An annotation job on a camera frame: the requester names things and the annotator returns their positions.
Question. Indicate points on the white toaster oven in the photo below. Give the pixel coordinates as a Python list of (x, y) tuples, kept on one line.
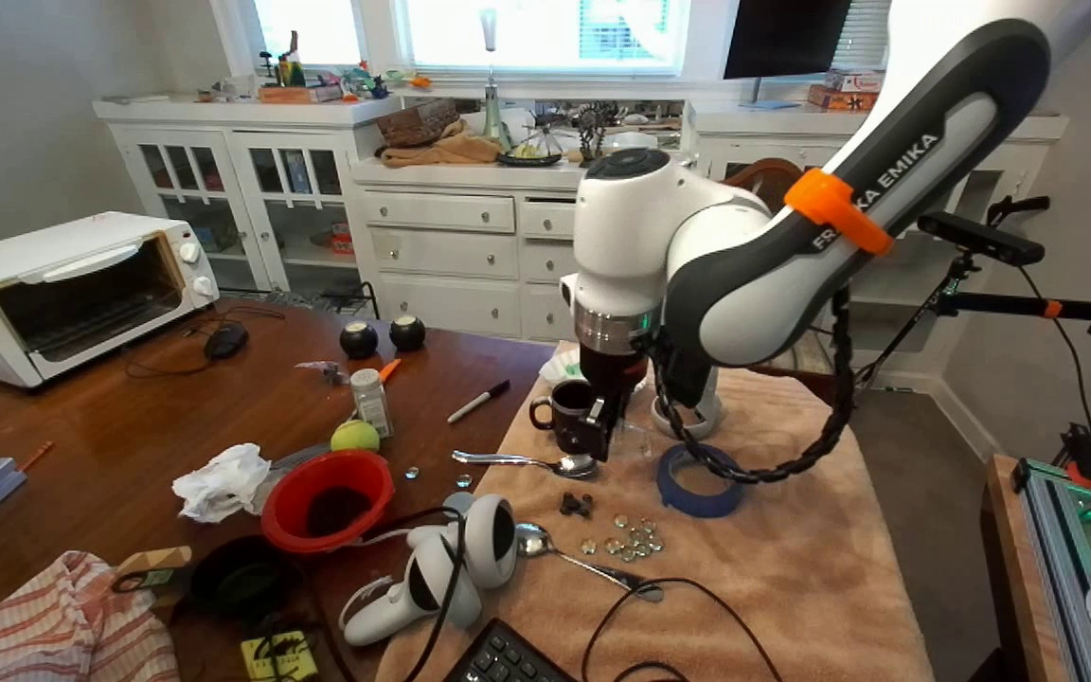
[(82, 288)]

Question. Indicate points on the red bowl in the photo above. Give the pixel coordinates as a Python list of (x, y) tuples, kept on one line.
[(328, 501)]

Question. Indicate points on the black camera on boom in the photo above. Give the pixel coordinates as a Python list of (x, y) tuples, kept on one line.
[(981, 242)]

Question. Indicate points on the black computer mouse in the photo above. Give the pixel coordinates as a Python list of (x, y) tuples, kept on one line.
[(224, 341)]

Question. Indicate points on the beige towel table cover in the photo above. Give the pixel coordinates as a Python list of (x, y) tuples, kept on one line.
[(798, 584)]

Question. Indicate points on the yellow-green tennis ball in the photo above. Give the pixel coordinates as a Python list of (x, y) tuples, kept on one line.
[(353, 437)]

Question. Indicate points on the blue masking tape roll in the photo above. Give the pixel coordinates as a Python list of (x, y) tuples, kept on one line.
[(692, 485)]

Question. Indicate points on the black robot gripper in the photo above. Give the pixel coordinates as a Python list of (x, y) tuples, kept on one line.
[(612, 381)]

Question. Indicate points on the small white pill bottle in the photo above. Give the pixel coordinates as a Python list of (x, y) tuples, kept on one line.
[(368, 398)]

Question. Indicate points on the crumpled white tissue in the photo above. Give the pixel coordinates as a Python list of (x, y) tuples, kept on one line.
[(221, 485)]

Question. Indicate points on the black marker pen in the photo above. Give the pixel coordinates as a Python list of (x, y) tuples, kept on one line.
[(477, 398)]

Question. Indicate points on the black monitor screen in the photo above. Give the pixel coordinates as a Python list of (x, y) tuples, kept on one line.
[(786, 34)]

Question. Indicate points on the black round speaker left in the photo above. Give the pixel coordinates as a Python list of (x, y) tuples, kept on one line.
[(358, 339)]

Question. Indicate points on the metal spoon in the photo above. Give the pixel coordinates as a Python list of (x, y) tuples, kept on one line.
[(572, 469)]

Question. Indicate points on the pile of metal nuts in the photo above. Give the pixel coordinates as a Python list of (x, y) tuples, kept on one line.
[(626, 542)]

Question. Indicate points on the black computer keyboard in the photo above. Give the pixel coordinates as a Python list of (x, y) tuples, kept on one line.
[(497, 653)]

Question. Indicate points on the black round speaker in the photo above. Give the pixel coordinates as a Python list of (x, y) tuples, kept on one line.
[(358, 339), (405, 333)]

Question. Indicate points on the white VR controller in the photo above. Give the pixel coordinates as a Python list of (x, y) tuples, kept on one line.
[(445, 576)]

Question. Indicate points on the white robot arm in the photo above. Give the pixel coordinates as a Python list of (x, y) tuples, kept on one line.
[(680, 273)]

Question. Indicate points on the aluminium frame stand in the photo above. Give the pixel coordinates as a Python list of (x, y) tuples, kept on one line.
[(1060, 542)]

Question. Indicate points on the black mug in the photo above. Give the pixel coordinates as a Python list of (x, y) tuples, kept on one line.
[(578, 417)]

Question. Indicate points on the black round speaker right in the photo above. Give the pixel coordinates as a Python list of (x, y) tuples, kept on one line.
[(405, 333)]

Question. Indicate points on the striped pink cloth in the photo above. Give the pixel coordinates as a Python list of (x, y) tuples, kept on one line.
[(70, 624)]

